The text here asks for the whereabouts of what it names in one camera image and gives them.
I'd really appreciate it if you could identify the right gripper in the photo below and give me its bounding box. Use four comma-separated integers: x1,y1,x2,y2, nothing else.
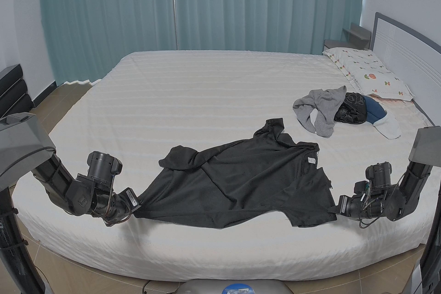
338,194,371,219

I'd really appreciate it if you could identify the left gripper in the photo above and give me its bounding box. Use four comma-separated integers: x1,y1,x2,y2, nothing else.
94,187,142,223

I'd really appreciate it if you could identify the black T-shirt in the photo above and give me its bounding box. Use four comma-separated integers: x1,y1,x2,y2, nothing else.
133,118,337,229

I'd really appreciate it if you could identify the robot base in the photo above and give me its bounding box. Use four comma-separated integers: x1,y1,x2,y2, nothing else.
179,280,287,294

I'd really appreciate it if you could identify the bed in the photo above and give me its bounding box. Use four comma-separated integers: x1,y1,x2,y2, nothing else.
10,12,441,283

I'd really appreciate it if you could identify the white garment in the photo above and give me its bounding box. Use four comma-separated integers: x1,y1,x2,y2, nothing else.
372,112,401,140

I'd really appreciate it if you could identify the black shiny garment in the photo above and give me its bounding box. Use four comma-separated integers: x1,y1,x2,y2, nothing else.
334,92,367,124

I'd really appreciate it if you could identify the dark blue garment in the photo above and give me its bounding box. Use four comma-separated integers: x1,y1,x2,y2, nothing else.
362,96,386,124

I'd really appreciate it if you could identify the grey garment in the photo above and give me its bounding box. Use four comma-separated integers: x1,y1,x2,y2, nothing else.
292,86,347,138

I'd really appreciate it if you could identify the white printed pillow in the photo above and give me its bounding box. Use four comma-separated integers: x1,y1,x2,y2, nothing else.
322,47,416,102

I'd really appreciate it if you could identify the black chest of drawers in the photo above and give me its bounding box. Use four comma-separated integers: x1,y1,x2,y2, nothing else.
0,63,35,119

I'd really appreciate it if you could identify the grey bedside table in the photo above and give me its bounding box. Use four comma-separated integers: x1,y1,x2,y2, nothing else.
323,23,372,51

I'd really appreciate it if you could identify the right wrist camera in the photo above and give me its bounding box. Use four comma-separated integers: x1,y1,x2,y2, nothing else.
354,180,372,199

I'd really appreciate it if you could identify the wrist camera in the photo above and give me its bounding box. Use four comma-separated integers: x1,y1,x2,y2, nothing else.
354,180,372,199
107,160,124,184

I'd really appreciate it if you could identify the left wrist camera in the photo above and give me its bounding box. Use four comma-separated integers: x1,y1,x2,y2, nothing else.
107,160,124,184

